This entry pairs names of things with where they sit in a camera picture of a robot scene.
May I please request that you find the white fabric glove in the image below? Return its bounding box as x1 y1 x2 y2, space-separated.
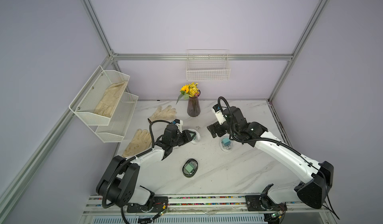
148 105 177 123

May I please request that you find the green charger plug front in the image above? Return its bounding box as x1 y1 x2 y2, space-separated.
185 163 195 174

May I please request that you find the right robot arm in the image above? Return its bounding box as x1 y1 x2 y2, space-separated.
207 96 336 221

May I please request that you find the teal charger plug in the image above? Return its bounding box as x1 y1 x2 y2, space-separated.
221 137 231 147

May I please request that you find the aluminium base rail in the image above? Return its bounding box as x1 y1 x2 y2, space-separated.
80 192 330 216

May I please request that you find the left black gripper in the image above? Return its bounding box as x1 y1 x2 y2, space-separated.
171 129 195 147

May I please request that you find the dark ribbed vase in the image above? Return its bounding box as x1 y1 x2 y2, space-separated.
187 97 200 117

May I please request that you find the yellow flower bouquet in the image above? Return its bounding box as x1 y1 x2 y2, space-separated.
177 82 201 103

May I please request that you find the lower white mesh basket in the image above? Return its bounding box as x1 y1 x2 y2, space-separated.
95 92 138 143

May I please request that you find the white mesh basket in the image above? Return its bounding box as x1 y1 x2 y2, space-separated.
95 92 138 143
69 67 130 126

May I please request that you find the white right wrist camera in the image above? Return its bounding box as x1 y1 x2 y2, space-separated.
211 104 226 125

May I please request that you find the aluminium cage frame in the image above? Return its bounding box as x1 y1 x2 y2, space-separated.
1 0 330 216

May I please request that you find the upper white mesh basket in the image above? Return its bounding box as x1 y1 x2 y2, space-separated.
69 67 130 126

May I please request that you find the white wire wall basket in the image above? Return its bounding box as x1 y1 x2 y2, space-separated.
186 49 231 82

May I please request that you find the clear round case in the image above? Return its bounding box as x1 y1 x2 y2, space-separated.
219 135 233 152
189 129 201 145

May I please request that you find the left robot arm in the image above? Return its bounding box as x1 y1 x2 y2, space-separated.
96 119 199 224

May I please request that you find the beige leather glove table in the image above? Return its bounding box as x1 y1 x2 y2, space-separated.
122 129 152 158

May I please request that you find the beige glove in basket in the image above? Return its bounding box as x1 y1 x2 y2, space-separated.
94 81 128 118

